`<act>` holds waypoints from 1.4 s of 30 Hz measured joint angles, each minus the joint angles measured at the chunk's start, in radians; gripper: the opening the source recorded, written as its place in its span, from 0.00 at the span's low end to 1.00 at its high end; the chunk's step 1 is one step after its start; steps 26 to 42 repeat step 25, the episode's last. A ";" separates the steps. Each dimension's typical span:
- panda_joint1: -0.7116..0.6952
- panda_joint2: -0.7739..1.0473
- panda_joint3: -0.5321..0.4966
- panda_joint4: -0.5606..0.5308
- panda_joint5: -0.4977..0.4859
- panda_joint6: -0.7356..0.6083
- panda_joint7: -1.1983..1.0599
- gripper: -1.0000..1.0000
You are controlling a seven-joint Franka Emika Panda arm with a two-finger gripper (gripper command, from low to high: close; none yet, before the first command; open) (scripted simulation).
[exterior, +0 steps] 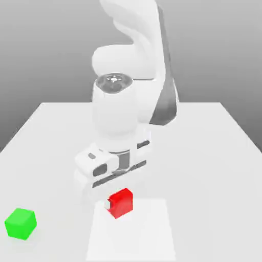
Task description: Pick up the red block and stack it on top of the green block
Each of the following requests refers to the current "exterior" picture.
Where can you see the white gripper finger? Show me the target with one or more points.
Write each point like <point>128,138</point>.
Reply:
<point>107,204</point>

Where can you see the small green cube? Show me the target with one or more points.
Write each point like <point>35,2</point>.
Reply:
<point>20,224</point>

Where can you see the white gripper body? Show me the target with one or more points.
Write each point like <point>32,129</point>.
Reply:
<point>141,155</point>

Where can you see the small red cube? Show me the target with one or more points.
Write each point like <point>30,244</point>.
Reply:
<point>122,203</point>

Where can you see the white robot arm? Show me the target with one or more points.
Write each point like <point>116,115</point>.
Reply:
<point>114,114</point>

